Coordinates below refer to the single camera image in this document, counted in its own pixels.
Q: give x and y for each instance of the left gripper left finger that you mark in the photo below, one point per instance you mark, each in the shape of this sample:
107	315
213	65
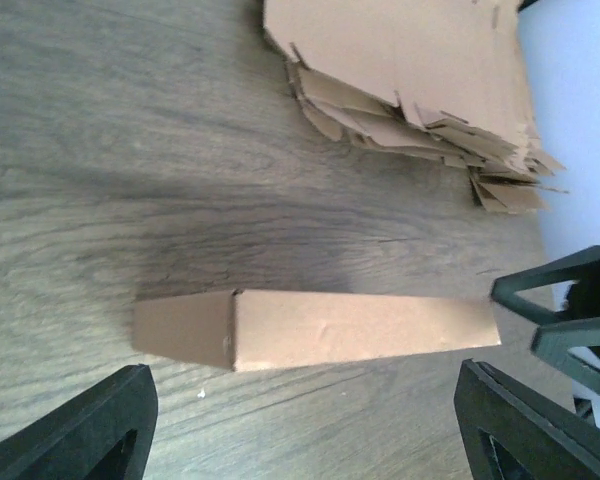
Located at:
105	432

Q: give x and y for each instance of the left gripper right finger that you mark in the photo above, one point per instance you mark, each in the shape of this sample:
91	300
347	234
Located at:
509	431

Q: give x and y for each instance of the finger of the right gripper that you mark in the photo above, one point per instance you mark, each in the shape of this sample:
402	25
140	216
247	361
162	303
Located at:
582	269
573	348

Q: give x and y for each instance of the cardboard box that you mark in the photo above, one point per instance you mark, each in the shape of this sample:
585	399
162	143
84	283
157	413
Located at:
255	330

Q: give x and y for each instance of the stack of flat cardboard sheets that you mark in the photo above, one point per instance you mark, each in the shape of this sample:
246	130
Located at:
439	80

